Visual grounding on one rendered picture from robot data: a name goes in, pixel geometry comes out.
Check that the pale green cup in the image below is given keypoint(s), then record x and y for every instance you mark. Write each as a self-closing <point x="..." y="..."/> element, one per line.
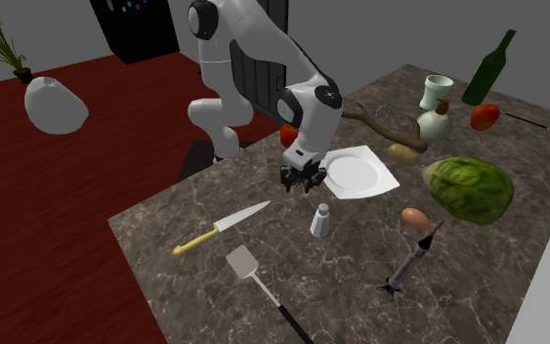
<point x="436" y="91"/>

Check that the green lettuce head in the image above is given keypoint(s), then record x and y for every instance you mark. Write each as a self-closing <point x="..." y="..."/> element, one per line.
<point x="467" y="189"/>

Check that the white salt shaker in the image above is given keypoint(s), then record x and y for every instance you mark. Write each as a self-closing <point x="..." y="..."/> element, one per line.
<point x="320" y="222"/>

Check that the potted green plant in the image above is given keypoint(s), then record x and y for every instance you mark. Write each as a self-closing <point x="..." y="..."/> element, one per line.
<point x="3" y="50"/>

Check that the brown egg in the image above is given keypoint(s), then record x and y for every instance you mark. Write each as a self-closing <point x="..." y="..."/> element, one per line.
<point x="416" y="219"/>

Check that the dark green glass bottle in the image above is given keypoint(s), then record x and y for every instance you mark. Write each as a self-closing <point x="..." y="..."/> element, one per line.
<point x="486" y="76"/>

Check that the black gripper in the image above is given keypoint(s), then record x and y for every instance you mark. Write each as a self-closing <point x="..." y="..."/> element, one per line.
<point x="301" y="172"/>

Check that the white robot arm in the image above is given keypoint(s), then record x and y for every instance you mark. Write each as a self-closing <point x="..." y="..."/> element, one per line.
<point x="261" y="35"/>

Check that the small grey metal piece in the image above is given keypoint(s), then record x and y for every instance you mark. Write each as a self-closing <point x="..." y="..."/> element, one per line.
<point x="380" y="111"/>

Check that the brown antler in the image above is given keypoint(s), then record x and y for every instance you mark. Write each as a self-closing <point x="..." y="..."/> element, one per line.
<point x="379" y="128"/>

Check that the white square plate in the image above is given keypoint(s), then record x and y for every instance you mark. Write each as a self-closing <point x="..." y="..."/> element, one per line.
<point x="356" y="172"/>

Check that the grey toy rocket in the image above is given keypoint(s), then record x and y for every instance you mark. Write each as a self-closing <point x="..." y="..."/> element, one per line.
<point x="410" y="263"/>

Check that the thin black stick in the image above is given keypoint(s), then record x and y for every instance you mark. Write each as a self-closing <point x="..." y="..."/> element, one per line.
<point x="524" y="120"/>

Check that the brown potato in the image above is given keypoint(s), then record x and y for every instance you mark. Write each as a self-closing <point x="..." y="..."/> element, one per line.
<point x="403" y="154"/>

